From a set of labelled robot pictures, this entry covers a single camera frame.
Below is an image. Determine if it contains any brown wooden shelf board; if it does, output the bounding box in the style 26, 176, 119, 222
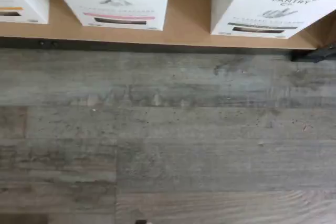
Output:
0, 0, 336, 51

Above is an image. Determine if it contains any white box green strip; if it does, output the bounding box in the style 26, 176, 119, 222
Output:
210, 0, 336, 39

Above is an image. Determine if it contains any white box pink strip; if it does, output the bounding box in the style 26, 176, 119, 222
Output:
44, 0, 176, 31

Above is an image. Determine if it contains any black metal shelf rack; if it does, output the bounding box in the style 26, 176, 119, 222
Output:
0, 36, 336, 64

